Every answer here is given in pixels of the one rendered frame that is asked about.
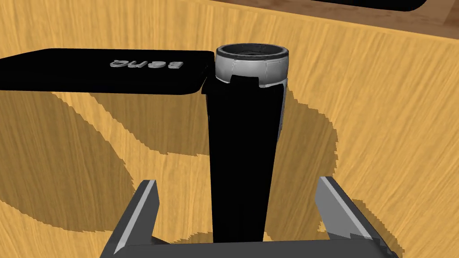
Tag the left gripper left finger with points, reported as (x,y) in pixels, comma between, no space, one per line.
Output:
(138,215)

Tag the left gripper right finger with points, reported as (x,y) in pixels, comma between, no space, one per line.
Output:
(337,211)

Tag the light wooden desk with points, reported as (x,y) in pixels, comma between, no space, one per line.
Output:
(387,118)

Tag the black rounded slab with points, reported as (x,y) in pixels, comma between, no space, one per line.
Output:
(376,4)

